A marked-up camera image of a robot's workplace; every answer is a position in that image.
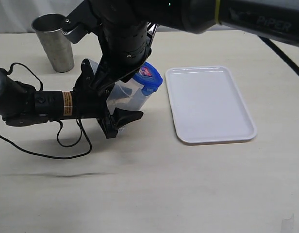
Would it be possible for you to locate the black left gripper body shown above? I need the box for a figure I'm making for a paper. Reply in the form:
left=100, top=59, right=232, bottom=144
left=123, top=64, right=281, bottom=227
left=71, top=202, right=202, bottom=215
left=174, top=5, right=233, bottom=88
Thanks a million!
left=72, top=58, right=118, bottom=139

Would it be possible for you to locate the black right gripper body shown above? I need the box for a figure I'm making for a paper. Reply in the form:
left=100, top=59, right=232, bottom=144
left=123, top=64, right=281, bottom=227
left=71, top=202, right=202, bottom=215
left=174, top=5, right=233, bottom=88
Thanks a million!
left=99, top=14, right=149, bottom=69

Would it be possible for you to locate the tall clear plastic container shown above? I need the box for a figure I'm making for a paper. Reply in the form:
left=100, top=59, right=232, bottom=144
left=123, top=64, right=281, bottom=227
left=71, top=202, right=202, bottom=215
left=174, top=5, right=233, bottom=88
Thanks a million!
left=107, top=78, right=151, bottom=114

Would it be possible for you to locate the blue plastic container lid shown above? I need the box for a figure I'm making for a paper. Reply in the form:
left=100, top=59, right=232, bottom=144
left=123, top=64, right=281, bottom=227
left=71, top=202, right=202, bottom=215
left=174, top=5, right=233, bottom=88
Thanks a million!
left=133, top=62, right=163, bottom=96

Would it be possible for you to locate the stainless steel tumbler cup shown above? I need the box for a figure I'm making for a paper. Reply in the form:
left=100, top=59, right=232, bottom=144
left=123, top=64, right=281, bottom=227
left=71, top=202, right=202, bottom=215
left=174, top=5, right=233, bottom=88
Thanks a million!
left=32, top=13, right=74, bottom=73

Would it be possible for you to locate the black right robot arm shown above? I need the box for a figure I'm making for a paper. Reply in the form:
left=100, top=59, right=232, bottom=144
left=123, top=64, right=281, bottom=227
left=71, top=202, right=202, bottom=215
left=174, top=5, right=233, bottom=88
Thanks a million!
left=61, top=0, right=299, bottom=92

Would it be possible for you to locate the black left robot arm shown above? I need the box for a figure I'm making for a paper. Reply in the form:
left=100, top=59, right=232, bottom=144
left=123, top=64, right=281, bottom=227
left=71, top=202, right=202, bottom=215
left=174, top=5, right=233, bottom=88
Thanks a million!
left=0, top=59, right=143, bottom=138

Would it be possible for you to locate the white rectangular plastic tray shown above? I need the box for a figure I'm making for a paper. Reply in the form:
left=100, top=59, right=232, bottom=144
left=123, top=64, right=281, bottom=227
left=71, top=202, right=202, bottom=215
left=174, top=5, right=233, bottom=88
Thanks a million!
left=165, top=66, right=257, bottom=145

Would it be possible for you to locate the white backdrop curtain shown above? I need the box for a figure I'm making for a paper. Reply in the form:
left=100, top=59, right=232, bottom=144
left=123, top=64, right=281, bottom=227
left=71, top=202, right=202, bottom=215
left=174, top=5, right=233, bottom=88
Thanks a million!
left=0, top=0, right=299, bottom=33

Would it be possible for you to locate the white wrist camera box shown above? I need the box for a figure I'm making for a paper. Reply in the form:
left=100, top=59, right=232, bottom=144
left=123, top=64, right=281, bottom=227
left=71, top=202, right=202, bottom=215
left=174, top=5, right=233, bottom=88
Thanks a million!
left=88, top=59, right=99, bottom=77

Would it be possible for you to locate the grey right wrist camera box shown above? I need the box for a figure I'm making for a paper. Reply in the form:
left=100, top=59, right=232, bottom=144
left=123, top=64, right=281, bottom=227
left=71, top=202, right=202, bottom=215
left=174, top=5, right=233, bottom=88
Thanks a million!
left=61, top=24, right=88, bottom=44

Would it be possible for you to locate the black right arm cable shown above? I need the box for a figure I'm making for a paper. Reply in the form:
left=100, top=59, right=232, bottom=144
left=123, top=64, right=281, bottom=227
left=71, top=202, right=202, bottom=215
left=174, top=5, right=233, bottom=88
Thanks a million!
left=260, top=36, right=299, bottom=82

